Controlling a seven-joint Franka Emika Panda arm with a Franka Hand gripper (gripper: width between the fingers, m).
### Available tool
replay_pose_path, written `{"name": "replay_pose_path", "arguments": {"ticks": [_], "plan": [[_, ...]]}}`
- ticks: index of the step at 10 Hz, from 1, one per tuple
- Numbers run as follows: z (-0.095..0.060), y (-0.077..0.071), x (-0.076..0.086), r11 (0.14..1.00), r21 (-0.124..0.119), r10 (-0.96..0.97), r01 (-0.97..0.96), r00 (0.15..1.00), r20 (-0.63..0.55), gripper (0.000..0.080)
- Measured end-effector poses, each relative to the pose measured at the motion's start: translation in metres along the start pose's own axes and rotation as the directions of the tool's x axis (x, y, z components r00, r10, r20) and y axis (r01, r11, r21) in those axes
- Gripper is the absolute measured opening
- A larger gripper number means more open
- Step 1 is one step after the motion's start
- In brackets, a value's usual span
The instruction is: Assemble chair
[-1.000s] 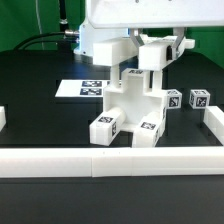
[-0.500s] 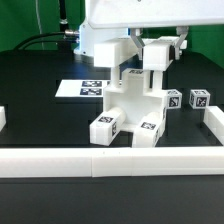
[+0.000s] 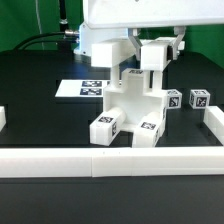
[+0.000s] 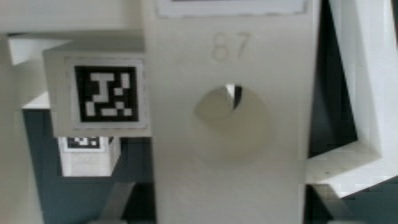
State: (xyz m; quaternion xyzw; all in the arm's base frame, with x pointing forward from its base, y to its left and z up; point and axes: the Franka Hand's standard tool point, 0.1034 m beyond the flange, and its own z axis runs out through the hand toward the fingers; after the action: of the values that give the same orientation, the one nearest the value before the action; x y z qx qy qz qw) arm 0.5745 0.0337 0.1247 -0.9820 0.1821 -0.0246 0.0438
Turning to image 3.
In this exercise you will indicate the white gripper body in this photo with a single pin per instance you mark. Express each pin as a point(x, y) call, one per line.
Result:
point(152, 13)

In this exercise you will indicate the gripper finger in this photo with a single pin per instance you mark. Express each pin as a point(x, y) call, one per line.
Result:
point(133, 37)
point(179, 32)

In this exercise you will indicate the white chair seat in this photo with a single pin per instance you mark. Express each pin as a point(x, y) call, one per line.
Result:
point(139, 94)

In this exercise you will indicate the white tagged cube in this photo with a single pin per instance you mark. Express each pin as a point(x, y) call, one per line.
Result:
point(199, 98)
point(174, 99)

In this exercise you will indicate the white chair back frame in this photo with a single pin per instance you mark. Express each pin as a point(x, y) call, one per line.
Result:
point(111, 53)

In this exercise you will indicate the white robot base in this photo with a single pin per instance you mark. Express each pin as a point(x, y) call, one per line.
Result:
point(88, 36)

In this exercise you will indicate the white left fence stub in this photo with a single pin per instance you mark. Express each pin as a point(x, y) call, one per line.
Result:
point(2, 117)

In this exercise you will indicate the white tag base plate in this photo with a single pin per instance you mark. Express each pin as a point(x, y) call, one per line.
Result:
point(81, 88)

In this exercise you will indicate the white right fence wall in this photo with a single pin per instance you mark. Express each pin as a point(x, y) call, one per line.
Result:
point(214, 120)

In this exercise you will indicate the white fence wall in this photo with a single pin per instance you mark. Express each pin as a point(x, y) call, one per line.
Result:
point(214, 120)
point(110, 162)

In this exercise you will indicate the white front fence wall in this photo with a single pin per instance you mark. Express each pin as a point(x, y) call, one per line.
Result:
point(110, 162)

